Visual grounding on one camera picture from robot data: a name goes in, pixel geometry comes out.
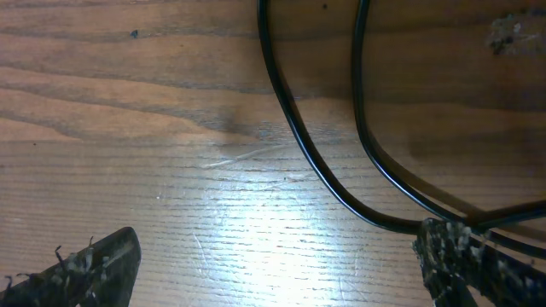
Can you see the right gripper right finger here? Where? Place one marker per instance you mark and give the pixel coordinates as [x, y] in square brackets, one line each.
[452, 261]

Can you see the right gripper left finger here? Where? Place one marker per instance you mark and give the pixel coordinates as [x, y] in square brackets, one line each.
[102, 275]

